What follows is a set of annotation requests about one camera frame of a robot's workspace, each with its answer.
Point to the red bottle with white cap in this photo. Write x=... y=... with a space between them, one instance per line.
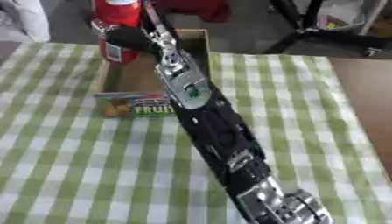
x=120 y=13

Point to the red object on floor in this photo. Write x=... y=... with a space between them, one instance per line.
x=200 y=8

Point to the white bag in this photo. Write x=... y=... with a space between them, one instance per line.
x=29 y=17

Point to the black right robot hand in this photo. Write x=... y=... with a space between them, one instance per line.
x=130 y=39

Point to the tan cardboard box, printed front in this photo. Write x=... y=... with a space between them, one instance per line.
x=135 y=76

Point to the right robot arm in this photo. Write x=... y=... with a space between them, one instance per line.
x=220 y=131

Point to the black tripod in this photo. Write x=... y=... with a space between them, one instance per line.
x=311 y=32

